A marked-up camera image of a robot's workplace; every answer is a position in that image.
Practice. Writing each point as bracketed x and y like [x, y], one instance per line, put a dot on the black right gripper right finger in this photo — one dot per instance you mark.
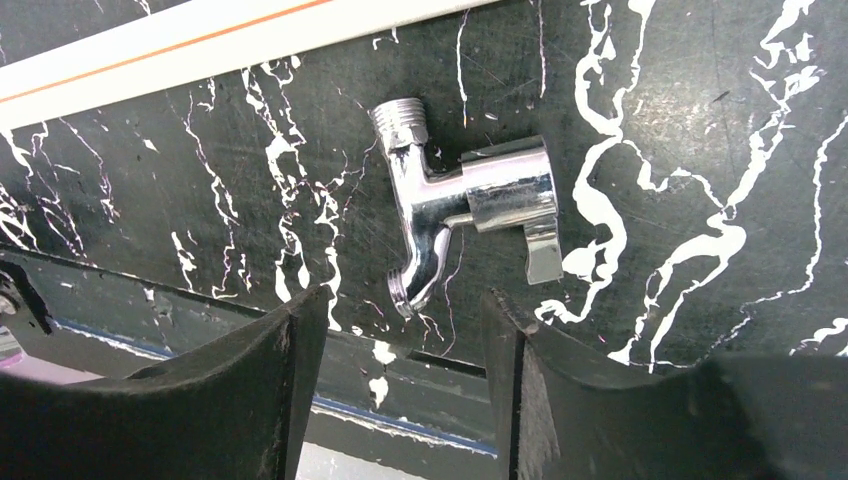
[563, 410]

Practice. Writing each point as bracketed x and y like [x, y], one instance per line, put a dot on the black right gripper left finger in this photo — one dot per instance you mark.
[234, 408]

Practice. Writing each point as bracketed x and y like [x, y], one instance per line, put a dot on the chrome water faucet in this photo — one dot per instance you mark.
[496, 187]

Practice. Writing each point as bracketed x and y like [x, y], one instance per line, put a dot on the white PVC pipe frame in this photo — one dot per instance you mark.
[187, 43]

